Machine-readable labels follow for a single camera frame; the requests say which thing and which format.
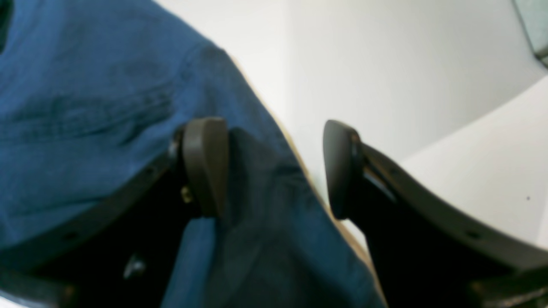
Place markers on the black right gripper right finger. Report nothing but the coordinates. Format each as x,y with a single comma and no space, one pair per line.
426,253

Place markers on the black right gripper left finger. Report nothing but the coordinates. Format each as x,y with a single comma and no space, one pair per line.
122,252

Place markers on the dark blue t-shirt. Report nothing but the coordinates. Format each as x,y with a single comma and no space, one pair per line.
93,90

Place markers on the grey metal edge strip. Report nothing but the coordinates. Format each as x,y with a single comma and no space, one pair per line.
541,55

